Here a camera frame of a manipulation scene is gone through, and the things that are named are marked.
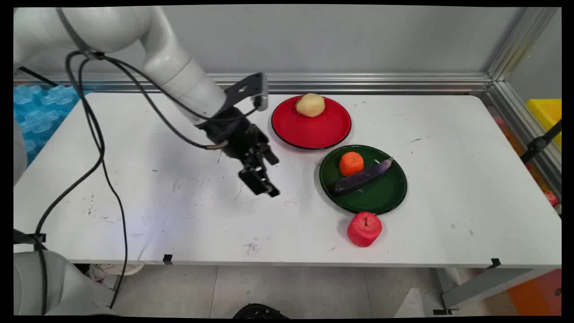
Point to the dark green plate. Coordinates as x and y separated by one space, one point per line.
381 193

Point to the yellow potato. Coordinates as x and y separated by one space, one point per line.
310 105

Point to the orange box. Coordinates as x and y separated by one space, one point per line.
538 294

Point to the red item behind rail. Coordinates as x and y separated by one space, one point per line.
550 197

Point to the side aluminium frame rail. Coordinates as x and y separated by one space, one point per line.
524 130

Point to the grey table leg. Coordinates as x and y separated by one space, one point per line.
484 287

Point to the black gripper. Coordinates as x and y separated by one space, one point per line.
233 132

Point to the upright aluminium frame post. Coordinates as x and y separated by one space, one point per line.
522 42

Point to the yellow box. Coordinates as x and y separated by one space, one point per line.
547 114

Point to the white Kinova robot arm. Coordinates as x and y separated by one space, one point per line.
170 58

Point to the white shoe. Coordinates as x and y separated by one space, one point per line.
116 269

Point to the horizontal aluminium frame rail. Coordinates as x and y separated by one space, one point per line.
358 83

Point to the black round object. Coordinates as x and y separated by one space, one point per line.
260 311

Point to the black stand pole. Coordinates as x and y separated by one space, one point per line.
538 144

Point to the purple toy eggplant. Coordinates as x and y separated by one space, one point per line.
358 179

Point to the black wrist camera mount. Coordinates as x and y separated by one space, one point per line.
246 87

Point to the blue foam mat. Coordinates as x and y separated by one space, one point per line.
40 112

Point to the red plate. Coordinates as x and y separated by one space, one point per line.
314 132

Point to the black tape marker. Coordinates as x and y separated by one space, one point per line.
167 259
495 263

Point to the orange toy fruit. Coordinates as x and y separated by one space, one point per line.
351 163

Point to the red toy apple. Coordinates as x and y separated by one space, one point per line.
364 229

